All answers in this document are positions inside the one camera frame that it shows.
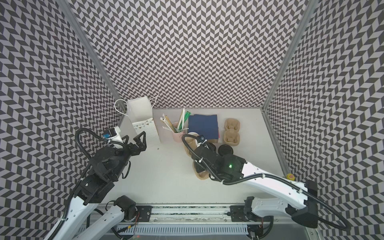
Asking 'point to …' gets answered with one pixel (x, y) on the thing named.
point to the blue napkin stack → (204, 125)
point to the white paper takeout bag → (139, 109)
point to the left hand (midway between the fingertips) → (138, 136)
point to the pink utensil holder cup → (178, 137)
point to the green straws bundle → (184, 117)
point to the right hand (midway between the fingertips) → (200, 159)
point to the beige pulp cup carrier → (192, 142)
